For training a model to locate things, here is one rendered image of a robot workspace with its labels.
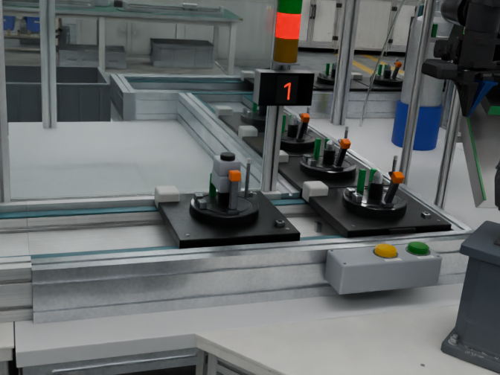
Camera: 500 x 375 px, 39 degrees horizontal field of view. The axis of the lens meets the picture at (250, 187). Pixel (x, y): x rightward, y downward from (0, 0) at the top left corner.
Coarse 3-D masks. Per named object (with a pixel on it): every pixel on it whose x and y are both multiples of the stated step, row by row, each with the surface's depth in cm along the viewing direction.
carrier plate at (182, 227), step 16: (240, 192) 155; (256, 192) 156; (160, 208) 144; (176, 208) 143; (272, 208) 147; (176, 224) 135; (192, 224) 136; (208, 224) 136; (256, 224) 138; (272, 224) 139; (288, 224) 139; (176, 240) 130; (192, 240) 129; (208, 240) 130; (224, 240) 131; (240, 240) 132; (256, 240) 133; (272, 240) 134; (288, 240) 135
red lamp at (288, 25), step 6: (282, 18) 143; (288, 18) 143; (294, 18) 143; (300, 18) 144; (276, 24) 145; (282, 24) 143; (288, 24) 143; (294, 24) 143; (300, 24) 145; (276, 30) 145; (282, 30) 144; (288, 30) 143; (294, 30) 144; (276, 36) 146; (282, 36) 144; (288, 36) 144; (294, 36) 144
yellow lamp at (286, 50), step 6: (276, 42) 146; (282, 42) 145; (288, 42) 144; (294, 42) 145; (276, 48) 146; (282, 48) 145; (288, 48) 145; (294, 48) 145; (276, 54) 146; (282, 54) 145; (288, 54) 145; (294, 54) 146; (276, 60) 146; (282, 60) 146; (288, 60) 146; (294, 60) 146
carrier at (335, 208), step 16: (304, 192) 158; (320, 192) 156; (336, 192) 160; (352, 192) 151; (368, 192) 152; (384, 192) 156; (400, 192) 163; (320, 208) 151; (336, 208) 150; (352, 208) 148; (368, 208) 146; (384, 208) 146; (400, 208) 147; (416, 208) 153; (336, 224) 143; (352, 224) 142; (368, 224) 142; (384, 224) 143; (400, 224) 144; (416, 224) 144; (432, 224) 145; (448, 224) 146
